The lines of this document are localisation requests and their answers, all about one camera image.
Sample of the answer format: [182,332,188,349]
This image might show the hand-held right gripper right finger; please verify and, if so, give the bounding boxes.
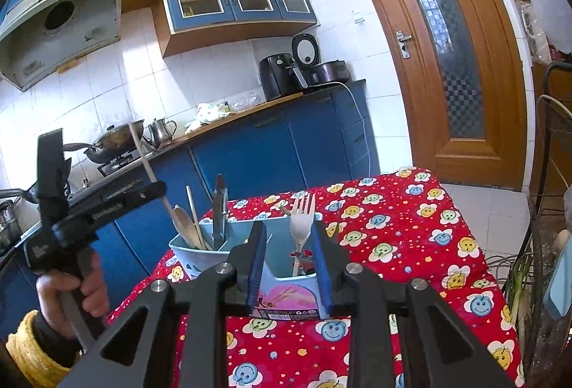
[311,220,514,388]

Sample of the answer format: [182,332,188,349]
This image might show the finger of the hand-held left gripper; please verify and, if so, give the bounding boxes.
[70,181,168,238]

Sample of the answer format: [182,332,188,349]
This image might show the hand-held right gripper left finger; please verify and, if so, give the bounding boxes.
[58,222,268,388]

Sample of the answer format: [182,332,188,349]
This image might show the light blue utensil box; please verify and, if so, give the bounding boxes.
[169,212,329,322]

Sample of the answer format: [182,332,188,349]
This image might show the pale chopstick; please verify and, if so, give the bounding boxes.
[129,124,176,220]

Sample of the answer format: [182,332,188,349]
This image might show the white plastic fork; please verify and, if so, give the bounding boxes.
[290,193,316,277]

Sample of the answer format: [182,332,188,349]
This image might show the wooden spoon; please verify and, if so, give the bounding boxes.
[173,205,203,250]

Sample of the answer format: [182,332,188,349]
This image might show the metal knife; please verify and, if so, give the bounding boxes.
[212,174,229,249]

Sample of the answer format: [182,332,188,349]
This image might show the person's left forearm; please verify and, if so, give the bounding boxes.
[0,310,74,388]

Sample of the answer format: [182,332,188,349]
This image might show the person's left hand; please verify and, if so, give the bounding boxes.
[36,249,111,339]

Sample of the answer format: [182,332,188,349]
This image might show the gas stove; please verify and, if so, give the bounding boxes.
[96,148,155,177]

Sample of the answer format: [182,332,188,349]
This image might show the large dark wok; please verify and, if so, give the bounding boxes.
[63,119,146,164]

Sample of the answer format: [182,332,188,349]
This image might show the metal pot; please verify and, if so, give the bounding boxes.
[0,197,24,251]

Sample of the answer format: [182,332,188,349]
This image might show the metal kettle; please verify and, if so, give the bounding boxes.
[147,118,178,146]

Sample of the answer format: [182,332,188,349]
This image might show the red smiley flower tablecloth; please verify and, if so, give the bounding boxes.
[107,167,526,388]

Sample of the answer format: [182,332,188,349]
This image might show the white cloth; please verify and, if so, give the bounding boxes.
[184,102,231,134]

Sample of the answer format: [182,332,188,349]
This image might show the range hood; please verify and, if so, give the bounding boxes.
[0,0,124,92]

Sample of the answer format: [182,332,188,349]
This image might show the black air fryer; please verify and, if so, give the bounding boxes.
[259,54,299,102]

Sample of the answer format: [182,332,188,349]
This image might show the green onions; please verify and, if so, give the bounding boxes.
[485,253,536,371]

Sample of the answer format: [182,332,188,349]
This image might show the rice cooker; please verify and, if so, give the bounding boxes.
[291,34,351,91]

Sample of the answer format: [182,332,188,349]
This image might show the light blue flat item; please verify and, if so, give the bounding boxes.
[543,254,572,318]

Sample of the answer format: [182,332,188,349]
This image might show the wooden door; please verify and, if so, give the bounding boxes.
[339,0,529,192]

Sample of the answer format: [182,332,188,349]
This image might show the metal rack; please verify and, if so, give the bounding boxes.
[522,62,572,373]

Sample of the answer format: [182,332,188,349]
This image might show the white power cable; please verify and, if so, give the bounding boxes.
[342,81,375,175]

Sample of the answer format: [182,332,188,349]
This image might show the blue glass-door wall cabinet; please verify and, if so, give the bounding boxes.
[152,0,321,58]

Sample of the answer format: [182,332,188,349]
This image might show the metal door handle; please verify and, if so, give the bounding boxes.
[395,31,414,59]

